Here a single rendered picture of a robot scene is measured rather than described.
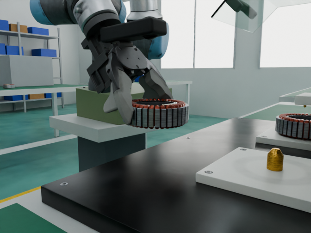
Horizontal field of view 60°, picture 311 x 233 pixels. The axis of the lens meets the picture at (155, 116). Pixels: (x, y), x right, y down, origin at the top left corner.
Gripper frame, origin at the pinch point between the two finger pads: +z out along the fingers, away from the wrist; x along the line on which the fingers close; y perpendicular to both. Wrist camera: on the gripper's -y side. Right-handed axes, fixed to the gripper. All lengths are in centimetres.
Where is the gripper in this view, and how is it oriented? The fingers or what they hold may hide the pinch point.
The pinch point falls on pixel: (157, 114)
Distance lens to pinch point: 45.9
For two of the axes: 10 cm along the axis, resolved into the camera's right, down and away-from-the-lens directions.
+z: 4.5, 8.8, -1.6
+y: -6.7, 4.5, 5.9
